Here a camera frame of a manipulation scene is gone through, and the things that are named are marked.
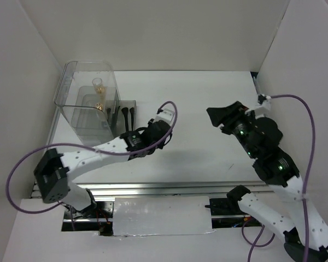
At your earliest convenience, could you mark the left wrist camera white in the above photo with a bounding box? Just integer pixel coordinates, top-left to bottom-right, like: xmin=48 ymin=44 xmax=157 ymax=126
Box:
xmin=154 ymin=109 xmax=175 ymax=124

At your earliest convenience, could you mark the clear acrylic organizer box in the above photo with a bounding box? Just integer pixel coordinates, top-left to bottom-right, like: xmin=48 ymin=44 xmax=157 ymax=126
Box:
xmin=54 ymin=61 xmax=136 ymax=146

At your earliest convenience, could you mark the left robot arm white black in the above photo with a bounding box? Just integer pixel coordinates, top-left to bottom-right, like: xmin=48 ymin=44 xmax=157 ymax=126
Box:
xmin=34 ymin=118 xmax=171 ymax=218

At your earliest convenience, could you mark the black makeup brush angled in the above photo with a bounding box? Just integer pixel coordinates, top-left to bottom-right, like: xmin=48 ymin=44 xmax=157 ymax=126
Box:
xmin=121 ymin=107 xmax=129 ymax=132

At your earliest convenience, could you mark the black makeup brush orange tip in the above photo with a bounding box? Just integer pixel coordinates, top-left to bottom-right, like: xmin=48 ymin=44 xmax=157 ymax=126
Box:
xmin=130 ymin=107 xmax=135 ymax=131

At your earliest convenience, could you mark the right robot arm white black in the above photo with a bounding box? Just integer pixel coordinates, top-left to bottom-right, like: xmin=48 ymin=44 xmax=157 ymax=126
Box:
xmin=207 ymin=102 xmax=328 ymax=261

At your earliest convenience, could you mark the small beige bottle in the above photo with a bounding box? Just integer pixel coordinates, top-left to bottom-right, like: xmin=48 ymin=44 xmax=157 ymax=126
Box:
xmin=95 ymin=103 xmax=106 ymax=112

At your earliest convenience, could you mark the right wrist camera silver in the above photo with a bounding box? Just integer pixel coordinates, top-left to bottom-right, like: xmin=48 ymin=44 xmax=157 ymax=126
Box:
xmin=245 ymin=94 xmax=272 ymax=117

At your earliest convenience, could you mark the white foil cover plate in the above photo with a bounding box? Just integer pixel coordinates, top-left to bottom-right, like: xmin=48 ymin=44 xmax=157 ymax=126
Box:
xmin=113 ymin=196 xmax=214 ymax=236

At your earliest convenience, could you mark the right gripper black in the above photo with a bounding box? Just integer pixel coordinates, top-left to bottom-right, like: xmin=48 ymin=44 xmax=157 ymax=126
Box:
xmin=206 ymin=99 xmax=259 ymax=158

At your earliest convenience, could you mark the aluminium front rail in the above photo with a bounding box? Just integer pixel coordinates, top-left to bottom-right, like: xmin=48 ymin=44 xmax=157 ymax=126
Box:
xmin=77 ymin=181 xmax=271 ymax=200

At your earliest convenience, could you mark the thin black eyeliner pencil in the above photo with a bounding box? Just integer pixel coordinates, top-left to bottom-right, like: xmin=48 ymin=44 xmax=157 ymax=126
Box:
xmin=114 ymin=105 xmax=121 ymax=129

